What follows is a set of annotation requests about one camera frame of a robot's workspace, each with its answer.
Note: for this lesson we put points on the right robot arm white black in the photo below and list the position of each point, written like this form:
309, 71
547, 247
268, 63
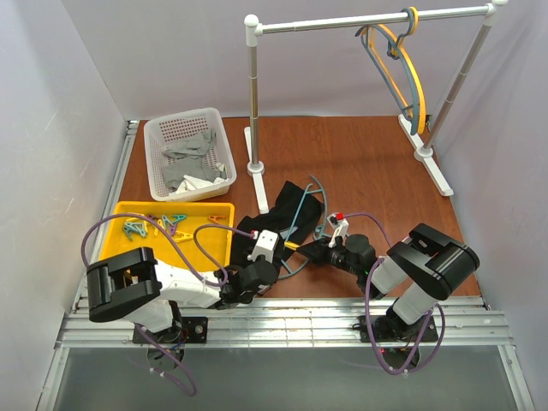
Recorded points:
435, 263

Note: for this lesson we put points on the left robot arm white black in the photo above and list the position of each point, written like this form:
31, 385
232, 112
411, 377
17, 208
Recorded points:
141, 289

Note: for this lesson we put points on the pale yellow clothespin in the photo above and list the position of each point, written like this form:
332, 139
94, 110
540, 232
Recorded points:
145, 219

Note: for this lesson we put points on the white metal clothes rack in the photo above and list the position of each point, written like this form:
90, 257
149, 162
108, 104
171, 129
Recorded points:
397, 23

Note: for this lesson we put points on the aluminium rail frame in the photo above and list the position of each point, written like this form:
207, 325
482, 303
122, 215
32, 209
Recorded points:
296, 347

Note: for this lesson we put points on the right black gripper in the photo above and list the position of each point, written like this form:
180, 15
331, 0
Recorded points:
324, 249

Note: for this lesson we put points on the yellow plastic hanger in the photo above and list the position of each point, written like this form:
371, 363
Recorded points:
415, 110

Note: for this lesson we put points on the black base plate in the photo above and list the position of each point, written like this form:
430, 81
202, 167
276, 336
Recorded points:
187, 330
392, 330

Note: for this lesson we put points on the white cloth in basket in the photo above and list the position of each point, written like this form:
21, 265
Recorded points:
200, 176

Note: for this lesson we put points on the white plastic laundry basket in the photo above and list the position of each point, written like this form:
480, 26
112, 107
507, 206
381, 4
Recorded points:
165, 130

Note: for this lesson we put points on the orange clothespin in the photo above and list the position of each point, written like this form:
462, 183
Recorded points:
217, 218

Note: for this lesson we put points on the yellow plastic tray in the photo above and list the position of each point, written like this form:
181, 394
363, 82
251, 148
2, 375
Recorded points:
217, 242

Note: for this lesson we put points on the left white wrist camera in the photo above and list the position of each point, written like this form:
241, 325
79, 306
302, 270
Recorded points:
265, 245

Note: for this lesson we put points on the teal plastic hanger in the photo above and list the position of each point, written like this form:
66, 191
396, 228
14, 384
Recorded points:
315, 187

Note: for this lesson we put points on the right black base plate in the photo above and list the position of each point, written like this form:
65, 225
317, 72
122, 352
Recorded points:
392, 330

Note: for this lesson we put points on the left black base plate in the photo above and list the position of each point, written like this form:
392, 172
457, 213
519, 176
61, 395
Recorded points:
187, 330

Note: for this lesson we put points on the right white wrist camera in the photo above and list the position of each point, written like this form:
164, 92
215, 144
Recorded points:
339, 223

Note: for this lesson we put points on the grey cloth in basket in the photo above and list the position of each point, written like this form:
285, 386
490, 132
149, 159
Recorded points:
182, 153

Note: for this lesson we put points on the black underwear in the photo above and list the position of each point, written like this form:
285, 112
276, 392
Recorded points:
279, 220

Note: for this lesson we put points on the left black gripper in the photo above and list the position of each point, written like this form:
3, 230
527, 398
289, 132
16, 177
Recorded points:
276, 255

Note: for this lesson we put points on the teal clothespin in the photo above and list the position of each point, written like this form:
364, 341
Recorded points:
135, 226

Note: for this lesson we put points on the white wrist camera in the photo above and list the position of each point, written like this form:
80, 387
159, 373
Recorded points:
339, 223
265, 245

